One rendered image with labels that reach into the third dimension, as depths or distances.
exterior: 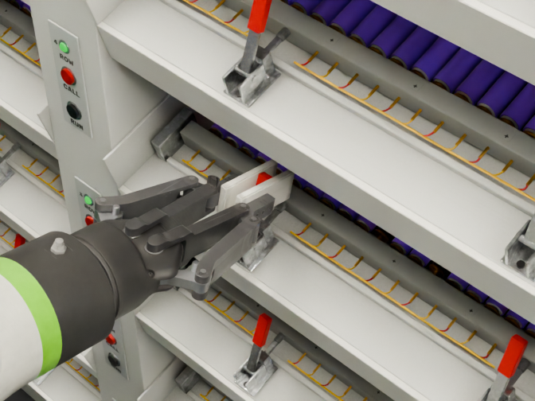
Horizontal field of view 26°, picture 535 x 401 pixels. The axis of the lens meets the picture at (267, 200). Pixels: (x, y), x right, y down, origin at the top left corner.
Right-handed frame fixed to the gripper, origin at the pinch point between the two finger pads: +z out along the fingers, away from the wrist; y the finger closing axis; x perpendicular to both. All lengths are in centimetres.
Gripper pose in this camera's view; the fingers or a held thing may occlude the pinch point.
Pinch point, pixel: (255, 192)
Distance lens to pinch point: 102.4
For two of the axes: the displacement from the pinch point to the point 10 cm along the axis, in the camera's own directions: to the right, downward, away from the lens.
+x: 1.6, -8.0, -5.7
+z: 6.5, -3.5, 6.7
